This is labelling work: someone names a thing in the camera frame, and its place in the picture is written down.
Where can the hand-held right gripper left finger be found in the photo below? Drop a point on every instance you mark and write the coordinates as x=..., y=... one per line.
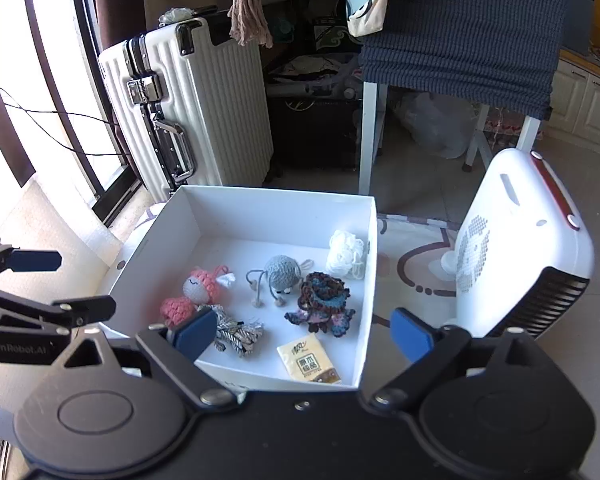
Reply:
x=196, y=334

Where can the white fan heater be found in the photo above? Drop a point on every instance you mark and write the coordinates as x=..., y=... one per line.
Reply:
x=520, y=240

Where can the navy knit blanket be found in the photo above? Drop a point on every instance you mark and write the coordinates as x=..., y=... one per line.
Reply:
x=460, y=35

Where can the pile of fabric items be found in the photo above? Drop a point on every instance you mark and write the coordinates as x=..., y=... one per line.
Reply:
x=310, y=77

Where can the yellow tissue packet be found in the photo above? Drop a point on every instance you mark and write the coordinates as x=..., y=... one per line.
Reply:
x=307, y=360

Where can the pink crochet doll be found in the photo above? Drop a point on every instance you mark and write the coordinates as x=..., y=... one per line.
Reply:
x=177, y=307

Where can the beige tassel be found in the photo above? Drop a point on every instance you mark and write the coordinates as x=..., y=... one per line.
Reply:
x=247, y=15

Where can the white plastic bag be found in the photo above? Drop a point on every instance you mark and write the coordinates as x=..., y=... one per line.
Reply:
x=435, y=125

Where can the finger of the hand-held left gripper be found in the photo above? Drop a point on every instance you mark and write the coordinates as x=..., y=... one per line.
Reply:
x=87, y=308
x=35, y=261

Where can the grey crochet doll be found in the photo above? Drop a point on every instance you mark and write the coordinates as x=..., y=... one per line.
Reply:
x=282, y=272

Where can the white table frame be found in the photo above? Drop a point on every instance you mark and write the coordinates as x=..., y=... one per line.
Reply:
x=367, y=135

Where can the dark brown curtain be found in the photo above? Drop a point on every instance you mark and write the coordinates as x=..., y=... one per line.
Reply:
x=120, y=0

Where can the white ribbed suitcase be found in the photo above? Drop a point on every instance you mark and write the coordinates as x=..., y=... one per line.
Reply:
x=220, y=110

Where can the white crochet toy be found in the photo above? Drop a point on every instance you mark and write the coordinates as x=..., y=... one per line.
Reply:
x=342, y=255

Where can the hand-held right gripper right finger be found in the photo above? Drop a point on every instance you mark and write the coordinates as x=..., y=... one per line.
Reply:
x=411, y=336

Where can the multicolour crochet octopus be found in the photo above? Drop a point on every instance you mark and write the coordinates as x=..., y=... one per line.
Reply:
x=322, y=292

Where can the grey fabric flower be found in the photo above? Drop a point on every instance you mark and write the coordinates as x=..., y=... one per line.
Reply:
x=172, y=15

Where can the grey striped crochet toy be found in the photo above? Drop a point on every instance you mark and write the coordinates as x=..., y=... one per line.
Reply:
x=240, y=335

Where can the black amplifier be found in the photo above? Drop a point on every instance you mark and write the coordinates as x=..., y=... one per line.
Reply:
x=310, y=130

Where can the black window frame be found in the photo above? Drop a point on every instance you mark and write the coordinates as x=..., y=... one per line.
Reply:
x=115, y=195

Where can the white cabinet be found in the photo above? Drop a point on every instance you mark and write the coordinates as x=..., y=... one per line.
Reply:
x=590, y=100

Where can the white cardboard box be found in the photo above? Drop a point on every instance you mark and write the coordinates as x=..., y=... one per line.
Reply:
x=260, y=220

